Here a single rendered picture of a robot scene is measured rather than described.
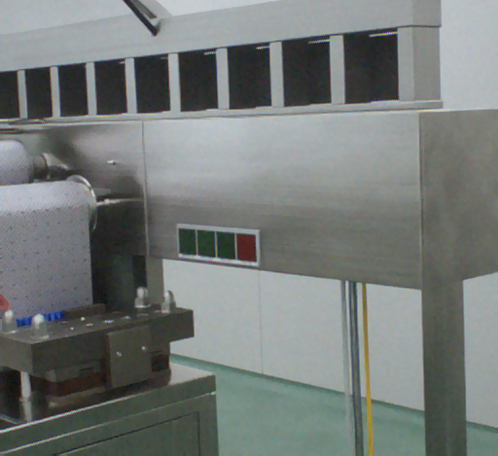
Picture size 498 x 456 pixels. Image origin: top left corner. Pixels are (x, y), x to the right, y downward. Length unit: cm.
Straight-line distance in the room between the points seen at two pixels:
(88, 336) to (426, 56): 85
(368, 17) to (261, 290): 376
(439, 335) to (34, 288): 85
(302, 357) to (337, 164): 352
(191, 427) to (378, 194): 70
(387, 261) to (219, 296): 396
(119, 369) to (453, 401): 66
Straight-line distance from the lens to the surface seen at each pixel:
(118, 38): 230
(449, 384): 194
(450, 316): 192
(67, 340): 203
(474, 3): 447
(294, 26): 189
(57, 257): 223
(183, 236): 214
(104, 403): 203
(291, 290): 526
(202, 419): 219
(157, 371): 218
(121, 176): 230
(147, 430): 211
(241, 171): 199
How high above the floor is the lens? 144
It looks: 5 degrees down
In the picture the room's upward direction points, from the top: 2 degrees counter-clockwise
